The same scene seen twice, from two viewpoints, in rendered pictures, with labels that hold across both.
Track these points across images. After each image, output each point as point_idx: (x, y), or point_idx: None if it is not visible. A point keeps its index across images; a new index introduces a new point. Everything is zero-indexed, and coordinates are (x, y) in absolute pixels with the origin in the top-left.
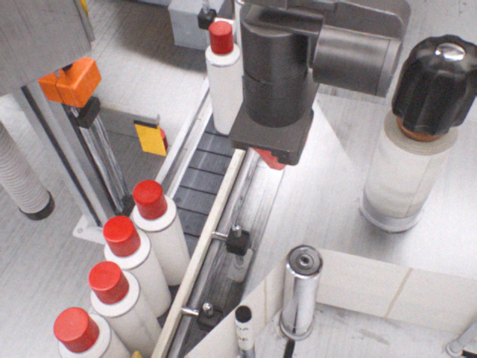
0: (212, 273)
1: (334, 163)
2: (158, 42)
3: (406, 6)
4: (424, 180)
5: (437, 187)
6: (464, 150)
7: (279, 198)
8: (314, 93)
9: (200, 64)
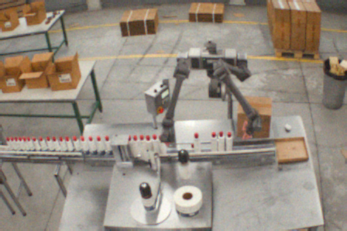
0: (166, 160)
1: (193, 169)
2: None
3: (166, 133)
4: (180, 170)
5: (192, 184)
6: (203, 186)
7: None
8: (170, 139)
9: None
